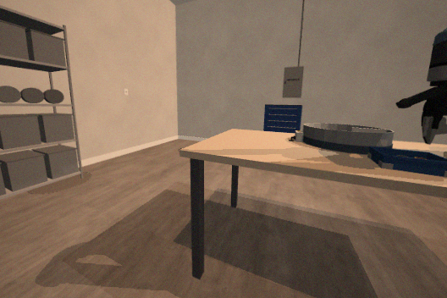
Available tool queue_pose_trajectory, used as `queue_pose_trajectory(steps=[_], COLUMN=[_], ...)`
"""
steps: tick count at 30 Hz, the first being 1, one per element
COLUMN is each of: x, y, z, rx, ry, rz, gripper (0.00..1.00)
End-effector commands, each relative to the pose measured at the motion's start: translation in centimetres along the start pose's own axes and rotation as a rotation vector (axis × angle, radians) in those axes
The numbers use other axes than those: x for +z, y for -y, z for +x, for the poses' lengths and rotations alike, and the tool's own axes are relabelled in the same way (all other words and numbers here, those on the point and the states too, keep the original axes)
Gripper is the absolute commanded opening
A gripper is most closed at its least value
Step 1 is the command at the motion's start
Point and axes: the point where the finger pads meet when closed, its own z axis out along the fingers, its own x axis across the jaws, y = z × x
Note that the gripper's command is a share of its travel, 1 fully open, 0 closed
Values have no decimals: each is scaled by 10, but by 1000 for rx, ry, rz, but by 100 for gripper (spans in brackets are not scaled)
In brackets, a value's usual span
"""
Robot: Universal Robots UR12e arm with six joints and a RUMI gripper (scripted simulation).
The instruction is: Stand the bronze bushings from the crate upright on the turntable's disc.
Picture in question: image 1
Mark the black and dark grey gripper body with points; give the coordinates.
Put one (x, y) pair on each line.
(441, 100)

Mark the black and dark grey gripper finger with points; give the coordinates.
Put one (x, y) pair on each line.
(425, 120)
(436, 125)

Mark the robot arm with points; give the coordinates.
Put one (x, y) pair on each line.
(437, 71)

